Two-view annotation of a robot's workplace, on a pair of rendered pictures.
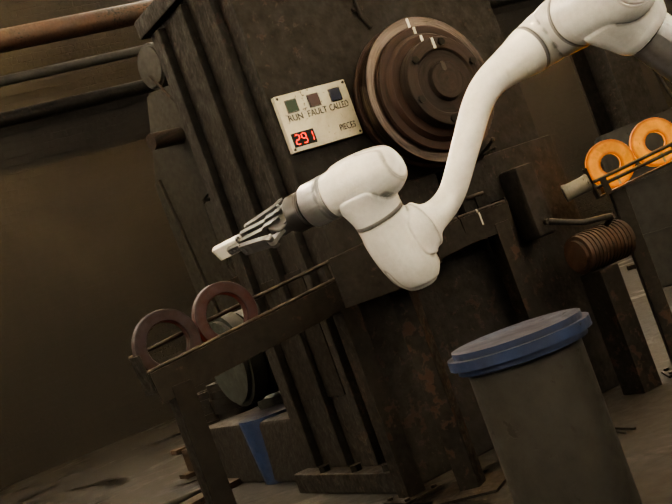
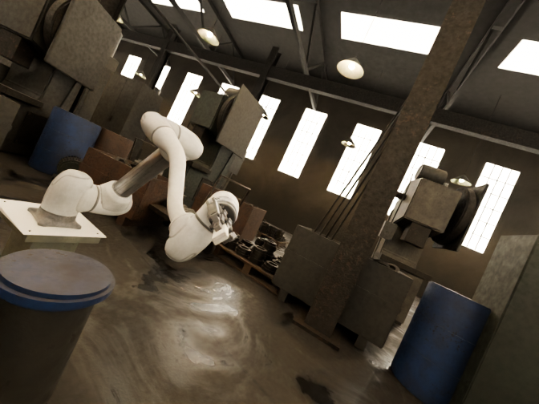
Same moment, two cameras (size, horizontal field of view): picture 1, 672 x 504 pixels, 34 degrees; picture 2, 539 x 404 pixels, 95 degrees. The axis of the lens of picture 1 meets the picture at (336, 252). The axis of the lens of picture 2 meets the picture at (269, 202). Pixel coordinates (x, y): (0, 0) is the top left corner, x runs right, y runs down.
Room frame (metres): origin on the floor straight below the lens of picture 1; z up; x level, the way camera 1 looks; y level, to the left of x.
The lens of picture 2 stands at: (2.54, 0.63, 0.90)
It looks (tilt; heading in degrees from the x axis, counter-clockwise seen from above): 0 degrees down; 229
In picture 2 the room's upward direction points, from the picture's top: 25 degrees clockwise
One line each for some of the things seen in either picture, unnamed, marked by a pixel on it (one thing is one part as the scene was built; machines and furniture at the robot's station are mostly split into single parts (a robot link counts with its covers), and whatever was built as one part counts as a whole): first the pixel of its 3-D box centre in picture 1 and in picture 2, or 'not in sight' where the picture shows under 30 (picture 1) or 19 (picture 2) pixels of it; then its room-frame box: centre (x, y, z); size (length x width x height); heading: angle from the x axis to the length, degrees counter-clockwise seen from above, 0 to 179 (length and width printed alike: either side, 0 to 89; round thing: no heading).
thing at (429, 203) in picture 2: not in sight; (411, 236); (-2.33, -1.00, 1.42); 1.43 x 1.22 x 2.85; 35
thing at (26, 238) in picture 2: not in sight; (51, 225); (2.43, -0.96, 0.33); 0.32 x 0.32 x 0.04; 25
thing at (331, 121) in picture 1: (317, 116); not in sight; (3.41, -0.09, 1.15); 0.26 x 0.02 x 0.18; 120
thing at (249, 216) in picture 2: not in sight; (228, 216); (0.02, -3.11, 0.38); 1.03 x 0.83 x 0.75; 123
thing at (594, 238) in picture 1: (622, 306); not in sight; (3.54, -0.79, 0.27); 0.22 x 0.13 x 0.53; 120
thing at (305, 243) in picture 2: not in sight; (338, 278); (-0.24, -0.84, 0.43); 1.23 x 0.93 x 0.87; 118
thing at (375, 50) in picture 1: (426, 91); not in sight; (3.49, -0.44, 1.11); 0.47 x 0.06 x 0.47; 120
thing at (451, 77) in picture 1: (443, 82); not in sight; (3.40, -0.49, 1.11); 0.28 x 0.06 x 0.28; 120
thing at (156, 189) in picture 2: not in sight; (131, 189); (1.73, -2.77, 0.33); 0.93 x 0.73 x 0.66; 127
